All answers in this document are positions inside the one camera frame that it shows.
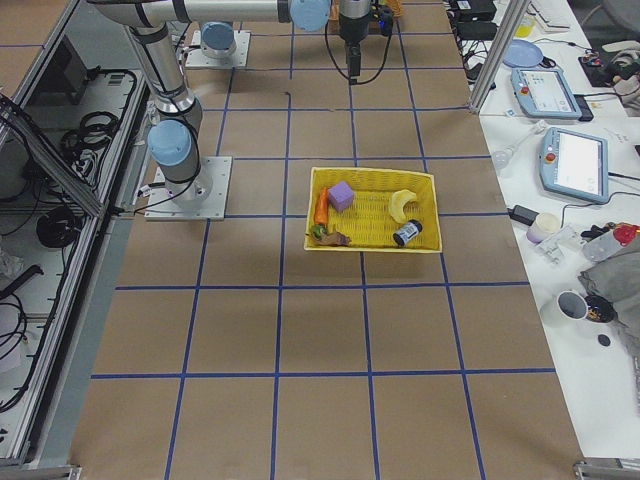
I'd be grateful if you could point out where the aluminium frame post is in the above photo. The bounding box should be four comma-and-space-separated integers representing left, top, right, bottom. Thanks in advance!
468, 0, 530, 114

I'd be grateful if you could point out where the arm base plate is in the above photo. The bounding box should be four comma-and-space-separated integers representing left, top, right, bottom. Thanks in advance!
143, 156, 233, 221
184, 30, 251, 70

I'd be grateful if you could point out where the black power adapter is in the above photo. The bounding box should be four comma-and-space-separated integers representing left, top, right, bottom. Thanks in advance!
507, 205, 539, 227

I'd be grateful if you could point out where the purple foam cube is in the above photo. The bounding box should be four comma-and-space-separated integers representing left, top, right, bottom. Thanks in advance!
328, 181, 355, 212

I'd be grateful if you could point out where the white mug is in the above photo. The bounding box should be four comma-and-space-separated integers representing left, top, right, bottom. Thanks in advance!
540, 290, 589, 328

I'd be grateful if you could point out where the lavender white cup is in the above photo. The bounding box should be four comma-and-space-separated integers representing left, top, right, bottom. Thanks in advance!
526, 212, 560, 244

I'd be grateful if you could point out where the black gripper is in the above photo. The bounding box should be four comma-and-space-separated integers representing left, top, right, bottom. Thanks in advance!
338, 0, 394, 84

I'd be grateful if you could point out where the yellow woven tray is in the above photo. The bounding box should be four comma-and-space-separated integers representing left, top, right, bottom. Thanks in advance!
304, 167, 442, 254

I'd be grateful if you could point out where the orange toy carrot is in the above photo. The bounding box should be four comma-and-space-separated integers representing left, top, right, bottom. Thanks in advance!
311, 187, 329, 238

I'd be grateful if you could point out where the blue plate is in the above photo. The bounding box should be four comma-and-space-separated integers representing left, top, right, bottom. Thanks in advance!
502, 39, 544, 68

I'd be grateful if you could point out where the lower teach pendant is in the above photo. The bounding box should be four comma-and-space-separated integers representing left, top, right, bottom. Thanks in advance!
538, 127, 609, 204

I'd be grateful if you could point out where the teach pendant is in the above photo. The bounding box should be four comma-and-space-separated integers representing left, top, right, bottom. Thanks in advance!
510, 68, 583, 120
538, 127, 609, 204

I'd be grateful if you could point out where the grey cloth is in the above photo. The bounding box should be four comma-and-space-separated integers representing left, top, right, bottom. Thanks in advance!
578, 250, 639, 358

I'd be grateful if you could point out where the brown wicker basket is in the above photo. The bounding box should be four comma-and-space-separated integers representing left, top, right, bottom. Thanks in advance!
384, 0, 404, 17

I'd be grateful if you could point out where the brown toy animal figure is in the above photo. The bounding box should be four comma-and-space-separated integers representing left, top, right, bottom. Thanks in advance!
315, 226, 351, 247

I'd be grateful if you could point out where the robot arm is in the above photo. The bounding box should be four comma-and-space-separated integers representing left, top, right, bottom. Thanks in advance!
92, 1, 331, 203

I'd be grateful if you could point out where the upper teach pendant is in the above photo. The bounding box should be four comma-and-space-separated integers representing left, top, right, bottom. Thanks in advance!
510, 68, 583, 120

